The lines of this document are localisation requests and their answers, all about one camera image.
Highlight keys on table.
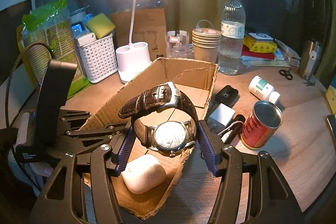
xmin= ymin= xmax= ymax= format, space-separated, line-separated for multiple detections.
xmin=304 ymin=81 xmax=315 ymax=87

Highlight black scissors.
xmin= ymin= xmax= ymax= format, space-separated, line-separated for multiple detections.
xmin=279 ymin=69 xmax=293 ymax=81

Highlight steel thermos flask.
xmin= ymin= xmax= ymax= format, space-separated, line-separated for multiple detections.
xmin=298 ymin=39 xmax=322 ymax=80

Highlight white wireless charger pad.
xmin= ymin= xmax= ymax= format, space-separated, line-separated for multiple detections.
xmin=248 ymin=32 xmax=273 ymax=42

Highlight black small device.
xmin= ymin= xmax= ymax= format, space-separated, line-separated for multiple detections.
xmin=215 ymin=85 xmax=239 ymax=106

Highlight yellow sponge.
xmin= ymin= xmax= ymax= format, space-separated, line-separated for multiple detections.
xmin=87 ymin=13 xmax=116 ymax=39

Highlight yellow tissue box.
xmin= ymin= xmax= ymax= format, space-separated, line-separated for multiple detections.
xmin=325 ymin=85 xmax=336 ymax=108

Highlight red tin can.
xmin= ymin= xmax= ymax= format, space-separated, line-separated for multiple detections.
xmin=240 ymin=101 xmax=282 ymax=149

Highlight brown cardboard box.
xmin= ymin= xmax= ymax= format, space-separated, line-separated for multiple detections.
xmin=80 ymin=56 xmax=220 ymax=221

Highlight green snack bag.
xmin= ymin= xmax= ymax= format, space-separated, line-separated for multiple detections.
xmin=21 ymin=0 xmax=89 ymax=98

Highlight clear glass cup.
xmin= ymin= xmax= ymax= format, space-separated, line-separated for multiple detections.
xmin=166 ymin=30 xmax=190 ymax=58

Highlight white plastic basket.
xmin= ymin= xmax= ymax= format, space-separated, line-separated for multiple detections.
xmin=76 ymin=32 xmax=118 ymax=84

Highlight white earbuds case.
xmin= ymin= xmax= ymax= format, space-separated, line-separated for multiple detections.
xmin=121 ymin=154 xmax=166 ymax=194

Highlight brown leather wristwatch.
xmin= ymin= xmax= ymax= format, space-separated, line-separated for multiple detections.
xmin=118 ymin=81 xmax=198 ymax=157

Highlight clear plastic water bottle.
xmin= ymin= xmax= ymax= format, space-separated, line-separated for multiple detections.
xmin=218 ymin=0 xmax=246 ymax=75

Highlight stack of paper cups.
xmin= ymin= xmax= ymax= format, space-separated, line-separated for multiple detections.
xmin=192 ymin=27 xmax=222 ymax=63

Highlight white pill bottle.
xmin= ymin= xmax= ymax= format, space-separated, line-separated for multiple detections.
xmin=248 ymin=76 xmax=280 ymax=104

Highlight white charger adapter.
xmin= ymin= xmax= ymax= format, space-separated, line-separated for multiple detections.
xmin=207 ymin=103 xmax=235 ymax=127

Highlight brown lamp carton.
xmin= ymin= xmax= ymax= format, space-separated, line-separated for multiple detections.
xmin=109 ymin=8 xmax=166 ymax=61

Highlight red book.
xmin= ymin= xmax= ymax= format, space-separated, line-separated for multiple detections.
xmin=241 ymin=45 xmax=275 ymax=60

